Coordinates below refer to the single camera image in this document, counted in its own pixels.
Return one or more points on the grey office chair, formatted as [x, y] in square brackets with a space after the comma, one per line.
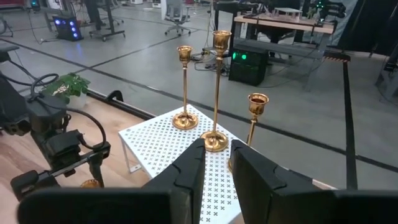
[175, 12]

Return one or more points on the white perforated metal shelf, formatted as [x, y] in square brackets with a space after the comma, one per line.
[155, 146]

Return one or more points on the medium brass candlestick holder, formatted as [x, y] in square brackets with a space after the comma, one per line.
[185, 121]

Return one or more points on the tall brass candlestick holder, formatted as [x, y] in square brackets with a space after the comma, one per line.
[214, 141]

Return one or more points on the amber glass candle holder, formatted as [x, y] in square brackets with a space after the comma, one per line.
[90, 184]

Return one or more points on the wooden workstation table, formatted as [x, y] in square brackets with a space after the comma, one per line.
[280, 25]

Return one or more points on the black PC tower green lights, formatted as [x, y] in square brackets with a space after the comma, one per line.
[248, 68]

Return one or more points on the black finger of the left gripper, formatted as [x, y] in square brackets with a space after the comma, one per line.
[49, 184]
[97, 171]

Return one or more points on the black rolling stand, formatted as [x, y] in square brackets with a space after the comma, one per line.
[110, 18]

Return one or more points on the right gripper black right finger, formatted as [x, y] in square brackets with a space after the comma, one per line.
[273, 196]

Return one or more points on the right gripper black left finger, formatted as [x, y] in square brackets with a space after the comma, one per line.
[174, 193]

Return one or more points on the black background robot arm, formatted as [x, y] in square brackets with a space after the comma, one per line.
[331, 7]

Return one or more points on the person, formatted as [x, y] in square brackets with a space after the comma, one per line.
[93, 12]

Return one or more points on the short brass candlestick holder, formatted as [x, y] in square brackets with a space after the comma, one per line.
[257, 105]

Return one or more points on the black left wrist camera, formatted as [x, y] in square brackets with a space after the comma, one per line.
[63, 146]

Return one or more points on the black aluminium table frame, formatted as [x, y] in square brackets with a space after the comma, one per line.
[130, 109]

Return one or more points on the small white shelf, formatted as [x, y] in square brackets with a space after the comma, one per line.
[287, 12]

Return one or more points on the black PC tower blue lights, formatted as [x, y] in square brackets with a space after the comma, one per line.
[66, 29]

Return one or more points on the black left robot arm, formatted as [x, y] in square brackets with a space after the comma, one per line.
[12, 105]

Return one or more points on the green potted plant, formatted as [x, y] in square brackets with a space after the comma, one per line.
[71, 84]

